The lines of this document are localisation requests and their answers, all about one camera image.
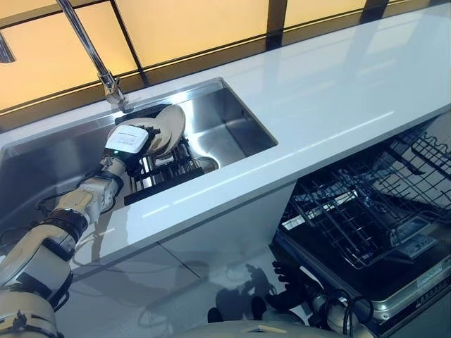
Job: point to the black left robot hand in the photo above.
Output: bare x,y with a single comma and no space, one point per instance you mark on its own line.
127,139

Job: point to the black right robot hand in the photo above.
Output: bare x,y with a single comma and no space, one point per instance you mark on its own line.
289,281

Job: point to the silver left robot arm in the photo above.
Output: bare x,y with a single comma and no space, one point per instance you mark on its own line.
70,206

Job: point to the open dishwasher door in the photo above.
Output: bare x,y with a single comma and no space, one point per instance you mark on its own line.
398,278

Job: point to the beige plate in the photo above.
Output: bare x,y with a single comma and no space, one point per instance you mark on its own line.
168,141
173,118

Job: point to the black dish rack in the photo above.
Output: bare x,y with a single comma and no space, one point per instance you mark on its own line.
165,176

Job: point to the dark left robot foot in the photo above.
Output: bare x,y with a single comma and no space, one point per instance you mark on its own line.
215,315

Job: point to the round sink drain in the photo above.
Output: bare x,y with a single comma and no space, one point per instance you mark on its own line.
207,164

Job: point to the stainless steel sink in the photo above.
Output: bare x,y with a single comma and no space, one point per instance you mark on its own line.
229,123

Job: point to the chrome kitchen faucet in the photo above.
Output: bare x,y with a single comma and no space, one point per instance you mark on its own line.
86,38

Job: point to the grey hanging object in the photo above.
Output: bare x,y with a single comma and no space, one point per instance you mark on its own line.
6,47

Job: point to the black window frame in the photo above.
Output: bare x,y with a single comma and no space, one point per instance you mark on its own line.
275,21

